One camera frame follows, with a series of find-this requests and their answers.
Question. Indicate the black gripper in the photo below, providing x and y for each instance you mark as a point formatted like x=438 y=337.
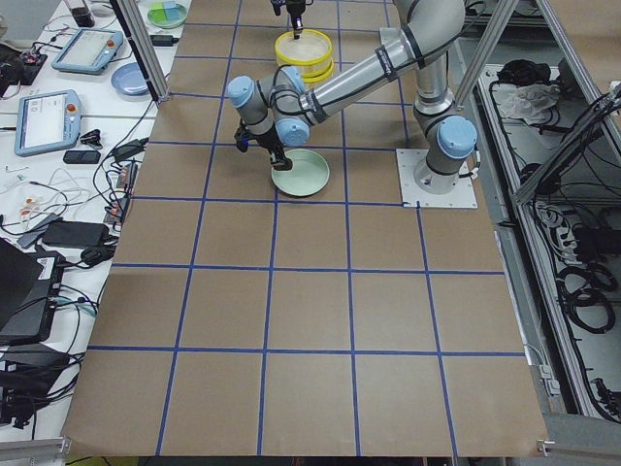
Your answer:
x=268 y=145
x=294 y=7

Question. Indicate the yellow rimmed steamer basket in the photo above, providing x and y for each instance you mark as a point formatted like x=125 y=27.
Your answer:
x=311 y=53

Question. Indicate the yellow steamer basket with cloth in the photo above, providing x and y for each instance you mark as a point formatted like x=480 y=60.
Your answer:
x=320 y=77

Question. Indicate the light green plate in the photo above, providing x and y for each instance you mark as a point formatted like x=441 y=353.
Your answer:
x=309 y=173

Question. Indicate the blue plate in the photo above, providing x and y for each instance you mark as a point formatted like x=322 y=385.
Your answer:
x=129 y=80

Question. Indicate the green plate with blocks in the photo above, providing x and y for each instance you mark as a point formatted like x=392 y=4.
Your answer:
x=166 y=14

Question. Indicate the upper teach pendant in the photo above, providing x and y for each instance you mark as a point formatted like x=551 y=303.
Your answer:
x=89 y=51

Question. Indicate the teach pendant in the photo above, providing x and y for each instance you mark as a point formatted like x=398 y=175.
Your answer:
x=48 y=122
x=89 y=51

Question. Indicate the lower teach pendant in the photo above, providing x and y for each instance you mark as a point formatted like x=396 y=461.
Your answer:
x=48 y=122

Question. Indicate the black power adapter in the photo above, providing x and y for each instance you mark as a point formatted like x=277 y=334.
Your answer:
x=75 y=234

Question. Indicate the white crumpled cloth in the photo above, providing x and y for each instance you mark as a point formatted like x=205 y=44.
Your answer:
x=531 y=103

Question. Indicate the black laptop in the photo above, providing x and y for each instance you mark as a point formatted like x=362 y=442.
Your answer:
x=30 y=283

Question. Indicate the aluminium frame post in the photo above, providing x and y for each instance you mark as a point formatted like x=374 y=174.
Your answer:
x=135 y=31

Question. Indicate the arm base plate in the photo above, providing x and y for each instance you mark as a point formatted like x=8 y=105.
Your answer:
x=423 y=188

